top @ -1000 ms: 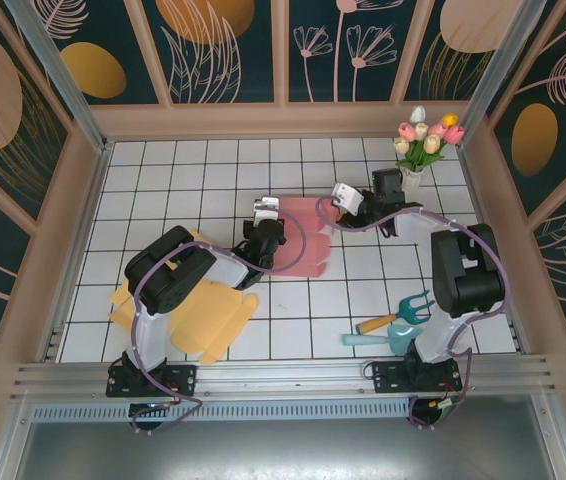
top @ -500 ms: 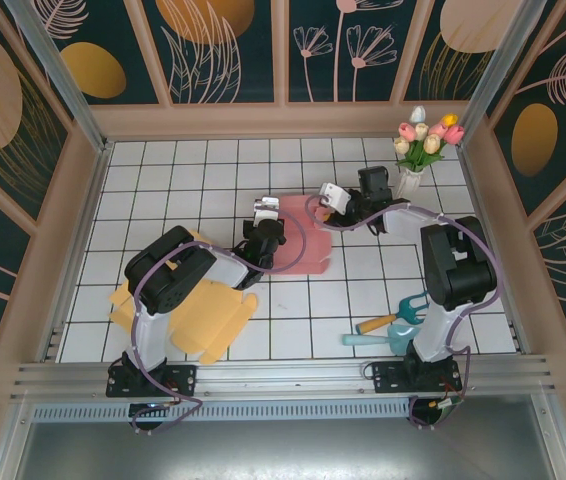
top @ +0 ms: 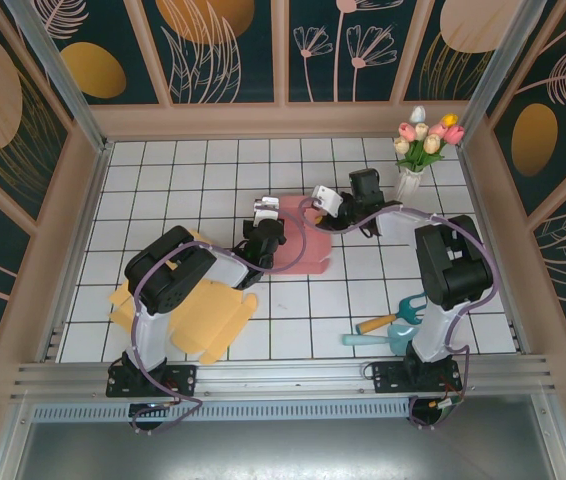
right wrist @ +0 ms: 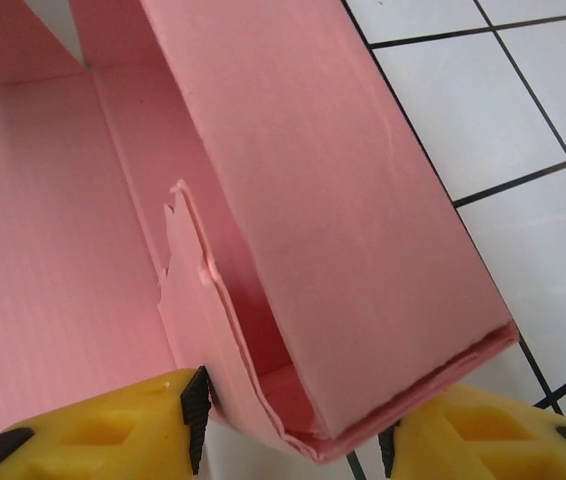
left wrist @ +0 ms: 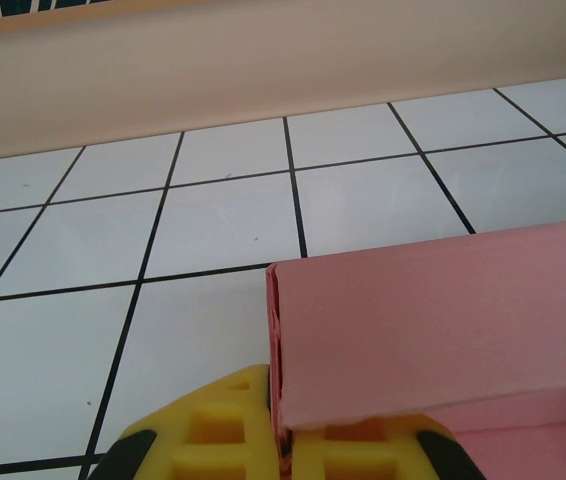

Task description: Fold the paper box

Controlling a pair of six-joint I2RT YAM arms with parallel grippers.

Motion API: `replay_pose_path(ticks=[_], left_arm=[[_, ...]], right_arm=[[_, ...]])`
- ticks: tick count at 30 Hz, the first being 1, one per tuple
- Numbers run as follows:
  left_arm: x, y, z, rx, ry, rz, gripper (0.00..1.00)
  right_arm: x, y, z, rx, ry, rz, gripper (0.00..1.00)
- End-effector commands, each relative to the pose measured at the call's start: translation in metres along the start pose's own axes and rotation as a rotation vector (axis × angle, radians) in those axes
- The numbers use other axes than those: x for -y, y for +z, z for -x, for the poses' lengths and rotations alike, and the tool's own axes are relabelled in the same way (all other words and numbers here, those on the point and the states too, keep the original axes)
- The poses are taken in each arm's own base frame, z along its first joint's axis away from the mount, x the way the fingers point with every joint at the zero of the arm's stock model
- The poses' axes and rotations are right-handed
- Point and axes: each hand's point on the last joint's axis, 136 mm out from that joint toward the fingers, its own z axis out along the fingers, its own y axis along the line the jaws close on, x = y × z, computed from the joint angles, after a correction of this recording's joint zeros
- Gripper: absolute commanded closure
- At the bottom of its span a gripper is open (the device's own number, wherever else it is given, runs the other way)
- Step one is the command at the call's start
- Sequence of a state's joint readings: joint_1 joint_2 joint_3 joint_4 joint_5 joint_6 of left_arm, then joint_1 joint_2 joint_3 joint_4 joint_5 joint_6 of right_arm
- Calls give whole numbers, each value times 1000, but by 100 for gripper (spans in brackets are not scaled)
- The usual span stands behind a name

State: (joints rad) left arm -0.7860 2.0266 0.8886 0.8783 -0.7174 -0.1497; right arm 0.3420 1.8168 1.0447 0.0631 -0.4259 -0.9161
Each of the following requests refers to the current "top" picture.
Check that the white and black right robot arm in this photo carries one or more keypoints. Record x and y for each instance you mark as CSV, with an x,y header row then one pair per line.
x,y
458,270

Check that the yellow paper box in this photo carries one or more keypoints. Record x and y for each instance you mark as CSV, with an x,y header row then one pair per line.
x,y
203,310

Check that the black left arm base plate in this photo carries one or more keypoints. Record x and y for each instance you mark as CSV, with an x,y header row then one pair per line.
x,y
185,380

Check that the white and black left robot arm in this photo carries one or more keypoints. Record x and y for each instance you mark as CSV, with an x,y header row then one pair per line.
x,y
150,335

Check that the aluminium frame post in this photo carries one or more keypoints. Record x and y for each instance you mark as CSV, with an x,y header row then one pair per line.
x,y
503,70
58,70

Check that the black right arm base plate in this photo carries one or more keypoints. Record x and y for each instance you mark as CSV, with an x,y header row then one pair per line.
x,y
388,377

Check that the teal garden trowel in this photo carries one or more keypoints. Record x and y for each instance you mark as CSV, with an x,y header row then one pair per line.
x,y
398,337

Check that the artificial tulip bouquet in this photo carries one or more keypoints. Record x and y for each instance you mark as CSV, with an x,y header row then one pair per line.
x,y
425,142

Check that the white ribbed vase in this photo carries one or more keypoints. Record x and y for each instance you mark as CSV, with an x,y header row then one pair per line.
x,y
408,185

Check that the grey metal sheet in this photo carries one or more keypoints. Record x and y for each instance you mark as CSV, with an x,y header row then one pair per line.
x,y
283,450

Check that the pink paper box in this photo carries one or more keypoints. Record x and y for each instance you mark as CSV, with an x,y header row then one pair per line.
x,y
318,250

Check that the aluminium mounting rail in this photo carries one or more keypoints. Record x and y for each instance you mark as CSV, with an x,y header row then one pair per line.
x,y
273,380

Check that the aluminium table edge rail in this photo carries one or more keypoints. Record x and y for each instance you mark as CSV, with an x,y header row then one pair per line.
x,y
83,250
495,250

